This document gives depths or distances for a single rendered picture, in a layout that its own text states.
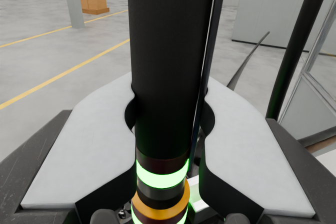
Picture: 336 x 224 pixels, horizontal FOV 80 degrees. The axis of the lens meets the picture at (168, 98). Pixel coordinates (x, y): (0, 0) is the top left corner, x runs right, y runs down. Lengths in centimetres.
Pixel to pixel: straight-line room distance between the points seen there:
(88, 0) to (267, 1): 577
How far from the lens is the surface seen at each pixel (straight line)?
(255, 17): 555
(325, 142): 31
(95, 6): 820
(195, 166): 39
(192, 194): 19
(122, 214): 37
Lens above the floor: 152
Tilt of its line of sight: 33 degrees down
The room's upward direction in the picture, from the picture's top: 3 degrees clockwise
